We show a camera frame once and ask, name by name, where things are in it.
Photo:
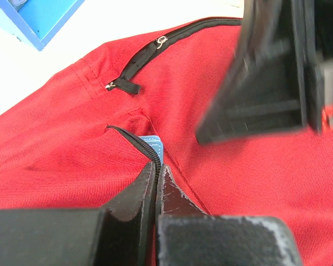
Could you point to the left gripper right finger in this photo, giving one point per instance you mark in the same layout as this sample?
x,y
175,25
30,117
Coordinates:
x,y
186,235

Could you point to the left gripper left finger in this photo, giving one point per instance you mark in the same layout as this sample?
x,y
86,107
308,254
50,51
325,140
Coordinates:
x,y
119,232

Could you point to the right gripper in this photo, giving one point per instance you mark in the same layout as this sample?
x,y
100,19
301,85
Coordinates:
x,y
281,76

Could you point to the red backpack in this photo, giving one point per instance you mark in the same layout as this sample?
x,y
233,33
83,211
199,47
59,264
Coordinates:
x,y
60,147

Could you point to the blue card wallet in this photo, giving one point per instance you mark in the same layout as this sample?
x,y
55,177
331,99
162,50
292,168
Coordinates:
x,y
156,144

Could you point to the blue colourful shelf unit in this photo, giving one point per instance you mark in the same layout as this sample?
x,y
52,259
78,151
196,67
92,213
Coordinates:
x,y
36,22

